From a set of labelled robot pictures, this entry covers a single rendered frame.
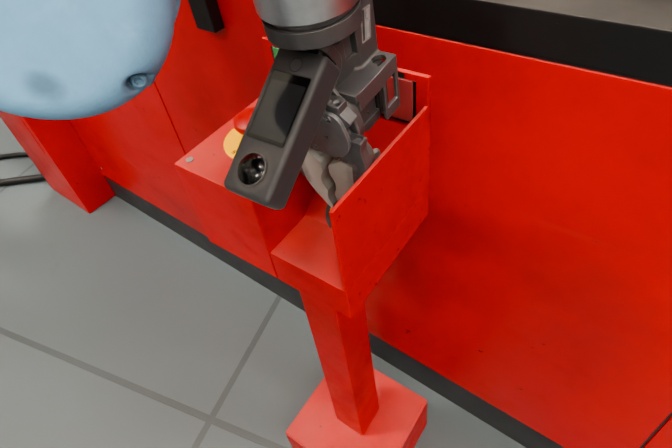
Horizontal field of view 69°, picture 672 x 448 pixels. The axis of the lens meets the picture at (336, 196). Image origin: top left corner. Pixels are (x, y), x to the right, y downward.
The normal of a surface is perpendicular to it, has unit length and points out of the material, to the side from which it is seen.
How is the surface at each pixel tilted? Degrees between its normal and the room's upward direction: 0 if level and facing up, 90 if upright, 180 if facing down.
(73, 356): 0
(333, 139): 95
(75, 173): 90
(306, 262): 0
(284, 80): 36
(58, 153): 90
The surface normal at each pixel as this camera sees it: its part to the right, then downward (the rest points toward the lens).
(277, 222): 0.81, 0.33
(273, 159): -0.45, -0.22
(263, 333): -0.11, -0.71
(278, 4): -0.38, 0.72
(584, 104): -0.59, 0.61
